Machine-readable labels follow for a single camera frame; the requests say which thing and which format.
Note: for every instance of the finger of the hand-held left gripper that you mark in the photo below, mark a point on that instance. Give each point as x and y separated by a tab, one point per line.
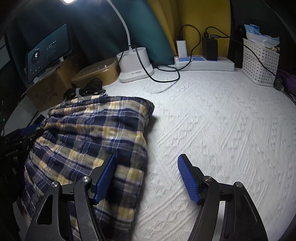
30	129

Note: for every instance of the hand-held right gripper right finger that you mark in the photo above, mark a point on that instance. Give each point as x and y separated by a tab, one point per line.
188	178

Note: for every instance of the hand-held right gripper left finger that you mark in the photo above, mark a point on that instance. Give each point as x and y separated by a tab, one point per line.
105	178

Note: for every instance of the plaid pants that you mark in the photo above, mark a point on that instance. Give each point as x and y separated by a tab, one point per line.
81	129

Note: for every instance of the cardboard box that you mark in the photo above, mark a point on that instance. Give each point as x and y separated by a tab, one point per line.
50	90

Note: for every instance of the white textured table cover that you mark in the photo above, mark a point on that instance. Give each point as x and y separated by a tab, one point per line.
219	115

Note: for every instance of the white tablet stand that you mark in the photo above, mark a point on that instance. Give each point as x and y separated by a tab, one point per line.
59	60

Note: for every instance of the black tablet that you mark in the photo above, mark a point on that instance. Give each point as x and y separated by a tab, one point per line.
48	51

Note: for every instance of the brown lidded container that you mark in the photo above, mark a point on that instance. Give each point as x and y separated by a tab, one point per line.
97	74

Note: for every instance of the white power strip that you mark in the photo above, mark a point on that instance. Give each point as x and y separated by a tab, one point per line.
217	63

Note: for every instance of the white desk lamp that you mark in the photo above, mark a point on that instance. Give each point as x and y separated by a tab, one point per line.
134	62

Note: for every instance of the teal curtain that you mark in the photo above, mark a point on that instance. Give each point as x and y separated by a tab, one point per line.
97	30

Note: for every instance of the white charger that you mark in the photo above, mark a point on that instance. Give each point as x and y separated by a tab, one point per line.
182	48

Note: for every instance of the black charger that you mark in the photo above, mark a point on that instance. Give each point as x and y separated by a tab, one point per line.
210	49

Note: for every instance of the white plastic basket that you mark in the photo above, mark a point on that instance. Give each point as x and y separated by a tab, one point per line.
256	62

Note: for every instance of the purple cloth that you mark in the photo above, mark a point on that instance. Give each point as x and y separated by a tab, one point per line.
290	81

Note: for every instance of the blue plastic packet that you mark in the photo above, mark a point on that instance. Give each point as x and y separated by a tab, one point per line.
256	34

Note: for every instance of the yellow curtain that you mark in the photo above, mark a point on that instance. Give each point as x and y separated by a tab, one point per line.
166	18

